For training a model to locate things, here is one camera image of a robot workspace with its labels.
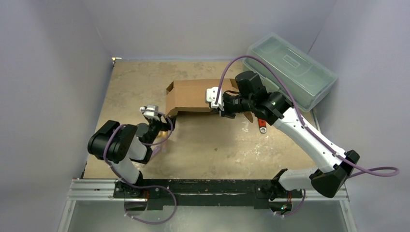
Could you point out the translucent green plastic toolbox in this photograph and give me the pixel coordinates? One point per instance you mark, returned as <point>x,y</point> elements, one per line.
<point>307,80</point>

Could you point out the aluminium frame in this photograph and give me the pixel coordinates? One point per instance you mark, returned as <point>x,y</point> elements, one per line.
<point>91,207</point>

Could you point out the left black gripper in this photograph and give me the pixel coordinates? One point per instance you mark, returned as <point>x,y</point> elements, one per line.
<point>164,126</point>

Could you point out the red handled adjustable wrench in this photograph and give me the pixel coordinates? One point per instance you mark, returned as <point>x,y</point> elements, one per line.
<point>262,126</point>

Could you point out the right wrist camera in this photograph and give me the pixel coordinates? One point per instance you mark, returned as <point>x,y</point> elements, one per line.
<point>213,96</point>

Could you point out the brown cardboard box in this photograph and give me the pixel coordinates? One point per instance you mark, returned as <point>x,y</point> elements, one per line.
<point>189,96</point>

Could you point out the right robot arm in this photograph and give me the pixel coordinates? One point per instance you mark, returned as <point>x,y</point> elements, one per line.
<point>332,162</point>

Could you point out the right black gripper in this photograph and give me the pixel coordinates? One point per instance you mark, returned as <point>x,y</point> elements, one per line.
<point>225,107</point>

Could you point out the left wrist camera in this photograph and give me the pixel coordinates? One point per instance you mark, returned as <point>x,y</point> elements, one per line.
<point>150,112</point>

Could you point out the purple highlighter marker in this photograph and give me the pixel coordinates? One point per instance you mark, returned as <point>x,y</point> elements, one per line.
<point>156,150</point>

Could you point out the orange pink highlighter marker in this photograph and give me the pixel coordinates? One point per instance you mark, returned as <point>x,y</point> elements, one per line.
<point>164,147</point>

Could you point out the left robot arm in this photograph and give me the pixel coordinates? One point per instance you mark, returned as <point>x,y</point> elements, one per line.
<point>121,145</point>

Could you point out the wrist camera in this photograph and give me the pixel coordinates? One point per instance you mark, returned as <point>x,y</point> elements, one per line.
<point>213,96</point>
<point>150,112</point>

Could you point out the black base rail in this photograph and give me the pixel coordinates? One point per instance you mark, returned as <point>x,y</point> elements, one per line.
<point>256,193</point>

